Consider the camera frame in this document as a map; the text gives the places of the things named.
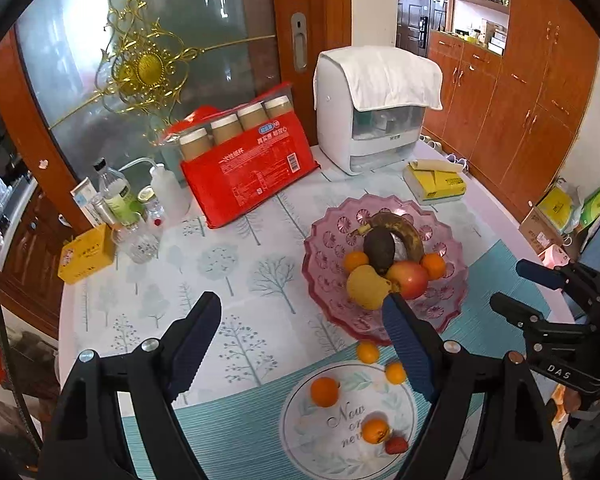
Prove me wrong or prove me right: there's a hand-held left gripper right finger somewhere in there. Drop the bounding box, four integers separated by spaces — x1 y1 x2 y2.
382 293 567 480

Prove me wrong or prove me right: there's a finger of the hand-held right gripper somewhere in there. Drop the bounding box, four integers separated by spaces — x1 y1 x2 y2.
516 258 600 302
490 292 589 356

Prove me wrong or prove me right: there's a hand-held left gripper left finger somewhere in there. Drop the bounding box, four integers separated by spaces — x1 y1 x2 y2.
39 291 223 480

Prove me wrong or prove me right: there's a red apple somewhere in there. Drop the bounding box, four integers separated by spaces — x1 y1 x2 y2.
385 261 430 301

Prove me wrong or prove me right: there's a yellow pear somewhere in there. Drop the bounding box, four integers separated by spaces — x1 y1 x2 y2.
346 265 393 311

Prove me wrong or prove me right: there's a dark avocado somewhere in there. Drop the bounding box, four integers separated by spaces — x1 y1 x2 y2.
363 227 397 267

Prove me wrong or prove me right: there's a brown overripe banana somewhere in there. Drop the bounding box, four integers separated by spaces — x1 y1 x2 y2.
352 211 425 263

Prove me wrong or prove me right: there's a white round plate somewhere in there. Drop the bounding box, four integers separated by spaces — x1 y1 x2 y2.
278 360 433 480

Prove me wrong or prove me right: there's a pink glass bowl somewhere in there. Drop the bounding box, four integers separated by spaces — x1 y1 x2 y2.
301 192 470 347

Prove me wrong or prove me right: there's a brown cardboard box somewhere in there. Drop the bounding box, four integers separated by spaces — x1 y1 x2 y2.
519 200 581 256

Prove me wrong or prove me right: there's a yellow plastic bag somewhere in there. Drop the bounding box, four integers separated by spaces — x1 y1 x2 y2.
537 187 576 233

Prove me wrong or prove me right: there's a mandarin orange with stem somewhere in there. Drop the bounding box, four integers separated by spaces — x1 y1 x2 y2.
362 417 391 445

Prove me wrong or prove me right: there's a clear drinking glass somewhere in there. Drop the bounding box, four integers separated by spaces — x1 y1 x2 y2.
111 211 160 264

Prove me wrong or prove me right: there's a yellow tissue pack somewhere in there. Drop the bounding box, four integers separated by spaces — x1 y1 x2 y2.
402 158 468 204

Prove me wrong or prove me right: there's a small glass vial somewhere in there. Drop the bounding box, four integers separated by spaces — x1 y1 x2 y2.
147 199 167 228

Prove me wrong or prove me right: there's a yellow cardboard box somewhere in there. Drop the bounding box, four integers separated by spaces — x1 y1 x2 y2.
57 223 117 284

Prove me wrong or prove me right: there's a white squeeze bottle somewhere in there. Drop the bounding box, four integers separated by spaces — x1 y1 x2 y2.
112 157 191 221

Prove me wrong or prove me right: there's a row of shoes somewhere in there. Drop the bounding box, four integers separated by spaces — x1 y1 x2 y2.
417 132 473 171

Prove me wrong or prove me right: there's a glass bottle green label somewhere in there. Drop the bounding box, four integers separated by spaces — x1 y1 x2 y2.
92 157 143 226

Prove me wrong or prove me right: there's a red pack of paper cups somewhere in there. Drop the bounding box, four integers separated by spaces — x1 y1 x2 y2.
161 81 322 230

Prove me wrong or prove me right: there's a small white box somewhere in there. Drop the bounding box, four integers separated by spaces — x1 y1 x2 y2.
70 177 106 231

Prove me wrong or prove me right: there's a white countertop appliance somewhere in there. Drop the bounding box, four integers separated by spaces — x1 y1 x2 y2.
314 46 426 176

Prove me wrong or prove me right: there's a white cloth cover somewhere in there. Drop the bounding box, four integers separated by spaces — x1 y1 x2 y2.
337 47 443 113

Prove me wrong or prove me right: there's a dark entrance door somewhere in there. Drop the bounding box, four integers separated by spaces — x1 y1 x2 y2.
396 0 438 58

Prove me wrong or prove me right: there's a frosted glass door gold ornament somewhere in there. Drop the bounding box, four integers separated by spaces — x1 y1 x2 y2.
0 0 353 201

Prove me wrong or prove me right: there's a wooden wall cabinet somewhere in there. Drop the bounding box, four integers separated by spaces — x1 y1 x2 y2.
425 0 600 221

